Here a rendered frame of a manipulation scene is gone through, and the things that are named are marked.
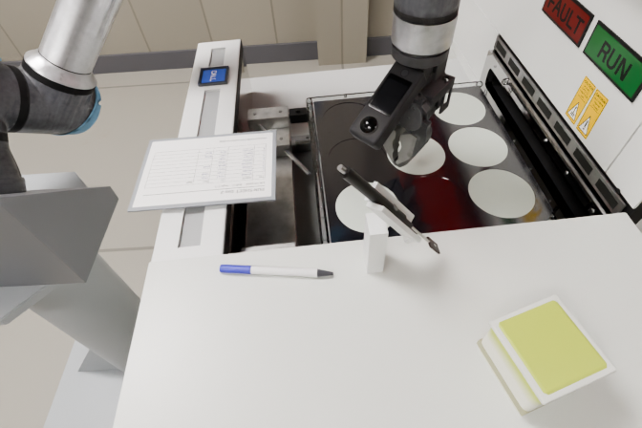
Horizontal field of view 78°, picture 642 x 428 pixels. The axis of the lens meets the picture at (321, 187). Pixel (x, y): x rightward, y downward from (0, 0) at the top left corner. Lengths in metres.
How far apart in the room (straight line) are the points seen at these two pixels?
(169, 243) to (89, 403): 1.12
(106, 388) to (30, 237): 1.01
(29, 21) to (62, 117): 2.18
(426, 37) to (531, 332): 0.33
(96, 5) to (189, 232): 0.42
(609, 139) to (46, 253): 0.81
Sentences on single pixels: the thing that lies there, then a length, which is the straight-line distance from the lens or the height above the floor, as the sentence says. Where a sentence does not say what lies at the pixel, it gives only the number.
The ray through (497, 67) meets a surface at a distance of 0.90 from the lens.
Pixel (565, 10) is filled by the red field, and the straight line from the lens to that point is 0.74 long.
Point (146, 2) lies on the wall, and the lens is 2.67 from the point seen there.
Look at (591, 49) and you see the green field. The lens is 0.69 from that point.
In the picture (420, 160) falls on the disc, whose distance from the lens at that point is 0.71.
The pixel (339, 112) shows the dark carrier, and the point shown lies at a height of 0.90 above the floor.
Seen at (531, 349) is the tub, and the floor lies 1.03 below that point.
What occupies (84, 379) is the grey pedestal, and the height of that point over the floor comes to 0.01.
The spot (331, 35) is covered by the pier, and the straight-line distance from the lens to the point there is 2.51.
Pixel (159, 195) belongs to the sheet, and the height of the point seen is 0.97.
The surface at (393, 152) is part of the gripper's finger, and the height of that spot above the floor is 0.96.
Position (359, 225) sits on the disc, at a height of 0.90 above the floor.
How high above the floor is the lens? 1.40
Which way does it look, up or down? 50 degrees down
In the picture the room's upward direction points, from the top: 5 degrees counter-clockwise
